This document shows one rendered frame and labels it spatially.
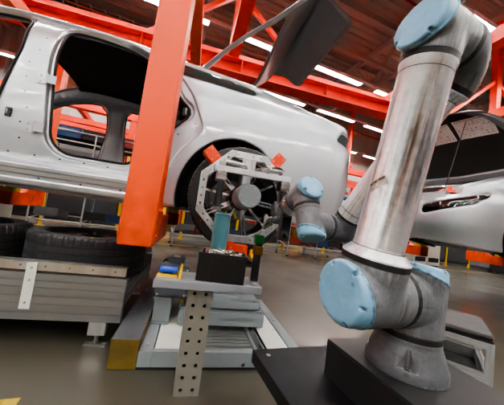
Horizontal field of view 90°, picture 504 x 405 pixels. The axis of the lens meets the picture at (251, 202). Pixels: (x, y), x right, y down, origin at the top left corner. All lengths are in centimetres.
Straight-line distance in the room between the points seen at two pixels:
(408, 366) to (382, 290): 24
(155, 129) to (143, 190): 31
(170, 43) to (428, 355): 160
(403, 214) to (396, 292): 16
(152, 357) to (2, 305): 73
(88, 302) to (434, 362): 139
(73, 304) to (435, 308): 146
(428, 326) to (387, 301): 18
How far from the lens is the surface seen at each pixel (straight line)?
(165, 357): 138
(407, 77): 69
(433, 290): 77
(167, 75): 150
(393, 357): 79
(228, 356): 141
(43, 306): 162
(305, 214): 83
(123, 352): 139
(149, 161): 136
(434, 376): 80
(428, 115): 66
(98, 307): 154
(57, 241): 167
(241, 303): 163
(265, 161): 155
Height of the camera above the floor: 72
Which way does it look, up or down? 4 degrees up
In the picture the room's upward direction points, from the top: 8 degrees clockwise
